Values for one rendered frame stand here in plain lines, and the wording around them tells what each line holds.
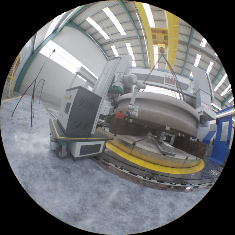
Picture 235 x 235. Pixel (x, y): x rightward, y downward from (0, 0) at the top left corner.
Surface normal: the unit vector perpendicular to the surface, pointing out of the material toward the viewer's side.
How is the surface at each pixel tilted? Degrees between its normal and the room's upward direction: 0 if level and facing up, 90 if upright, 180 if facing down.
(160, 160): 90
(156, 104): 90
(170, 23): 180
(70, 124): 90
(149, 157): 90
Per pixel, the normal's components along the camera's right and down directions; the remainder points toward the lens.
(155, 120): -0.48, -0.18
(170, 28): -0.30, 0.95
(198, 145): -0.95, -0.30
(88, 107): 0.81, 0.23
